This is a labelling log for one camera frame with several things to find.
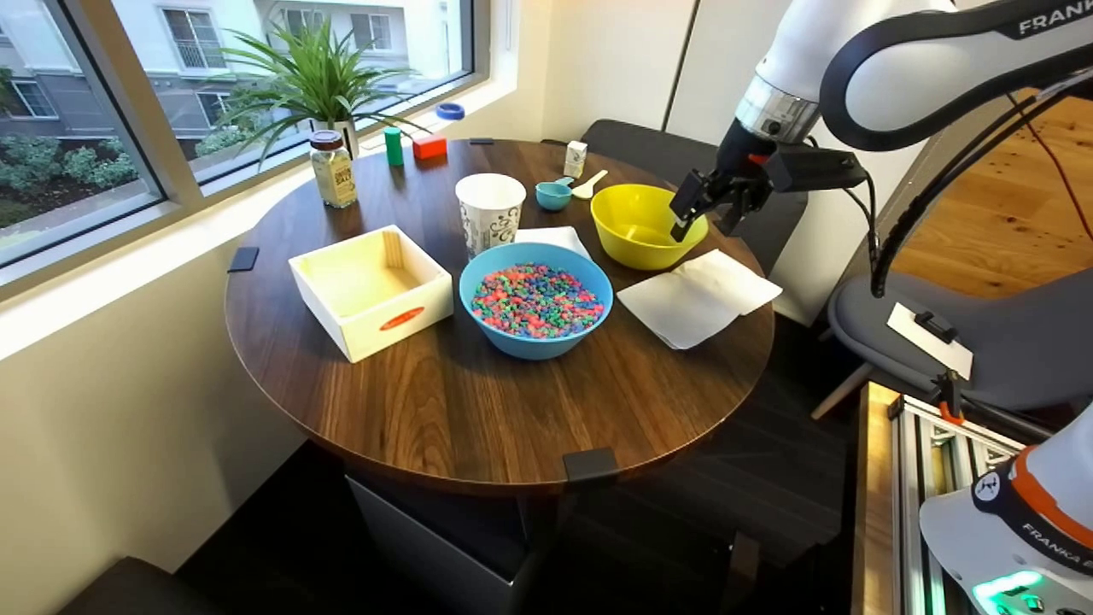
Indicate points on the glass jar with dark lid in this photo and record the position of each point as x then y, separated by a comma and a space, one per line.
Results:
331, 169

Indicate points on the green block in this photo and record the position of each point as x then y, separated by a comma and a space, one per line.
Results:
394, 150

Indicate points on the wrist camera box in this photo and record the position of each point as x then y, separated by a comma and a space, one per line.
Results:
812, 169

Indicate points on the white orange robot base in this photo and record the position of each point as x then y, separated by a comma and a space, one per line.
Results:
1018, 541

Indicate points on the metal robot stand frame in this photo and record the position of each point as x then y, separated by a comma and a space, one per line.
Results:
905, 454

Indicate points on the grey chair right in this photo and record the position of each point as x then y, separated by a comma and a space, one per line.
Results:
1029, 349

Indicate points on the red block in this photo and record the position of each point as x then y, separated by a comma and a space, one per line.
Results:
427, 153

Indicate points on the potted green plant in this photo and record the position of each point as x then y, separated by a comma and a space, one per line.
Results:
305, 80

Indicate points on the black table edge clip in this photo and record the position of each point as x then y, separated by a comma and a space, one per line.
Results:
590, 465

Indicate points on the white wooden box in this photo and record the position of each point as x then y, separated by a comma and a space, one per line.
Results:
374, 291

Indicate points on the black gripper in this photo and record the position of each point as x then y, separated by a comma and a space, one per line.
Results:
732, 187

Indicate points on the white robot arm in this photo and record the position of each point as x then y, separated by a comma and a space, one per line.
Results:
882, 78

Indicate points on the grey chair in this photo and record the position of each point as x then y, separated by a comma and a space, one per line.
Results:
1029, 349
670, 159

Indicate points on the grey chair left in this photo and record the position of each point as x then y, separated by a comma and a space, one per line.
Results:
670, 159

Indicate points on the blue lid on sill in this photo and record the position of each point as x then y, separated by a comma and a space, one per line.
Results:
453, 111

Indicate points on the patterned paper cup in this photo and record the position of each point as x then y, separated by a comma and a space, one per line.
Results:
488, 209

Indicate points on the white tissue napkin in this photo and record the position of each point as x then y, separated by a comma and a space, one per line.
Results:
697, 298

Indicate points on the small yellow white packet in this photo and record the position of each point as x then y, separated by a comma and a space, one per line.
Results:
575, 159

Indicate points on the white card on chair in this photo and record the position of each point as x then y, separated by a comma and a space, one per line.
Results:
948, 355

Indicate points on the yellow plastic bowl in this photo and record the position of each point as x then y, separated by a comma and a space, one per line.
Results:
633, 227

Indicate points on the blue bowl of colourful beads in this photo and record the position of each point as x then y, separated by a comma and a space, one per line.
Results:
533, 298

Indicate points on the small white napkin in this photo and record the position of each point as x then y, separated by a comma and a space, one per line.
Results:
561, 237

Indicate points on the cream plastic spoon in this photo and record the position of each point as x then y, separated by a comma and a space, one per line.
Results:
585, 189

